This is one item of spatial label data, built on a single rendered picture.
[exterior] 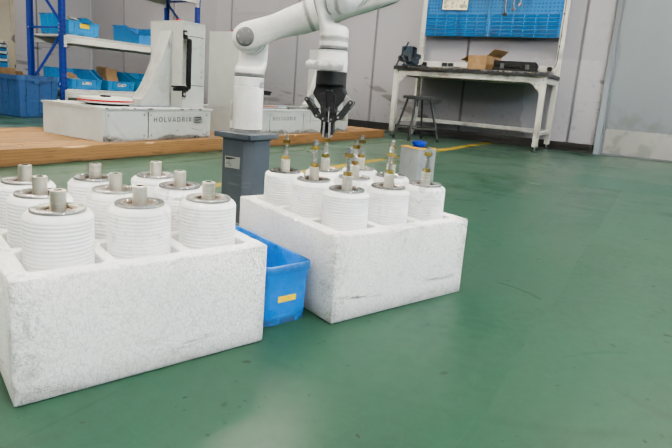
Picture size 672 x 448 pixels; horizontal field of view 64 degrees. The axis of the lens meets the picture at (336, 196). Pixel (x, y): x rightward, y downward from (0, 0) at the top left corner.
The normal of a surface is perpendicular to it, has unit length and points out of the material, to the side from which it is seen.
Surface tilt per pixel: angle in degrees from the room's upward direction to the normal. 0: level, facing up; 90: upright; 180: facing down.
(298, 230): 90
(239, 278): 90
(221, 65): 90
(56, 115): 90
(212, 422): 0
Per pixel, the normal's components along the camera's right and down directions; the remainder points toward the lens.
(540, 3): -0.52, 0.13
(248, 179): 0.24, 0.21
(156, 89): 0.85, 0.16
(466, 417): 0.07, -0.98
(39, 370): 0.63, 0.19
